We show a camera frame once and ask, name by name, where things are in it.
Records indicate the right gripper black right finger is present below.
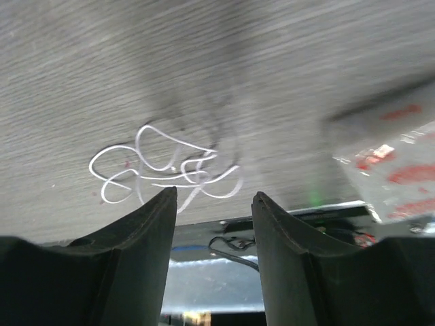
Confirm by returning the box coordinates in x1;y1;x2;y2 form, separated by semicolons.
251;192;434;325

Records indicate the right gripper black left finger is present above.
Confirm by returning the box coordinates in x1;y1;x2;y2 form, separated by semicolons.
1;187;177;325

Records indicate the stained grey sponge block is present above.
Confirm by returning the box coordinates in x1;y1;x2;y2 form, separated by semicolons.
327;81;434;223

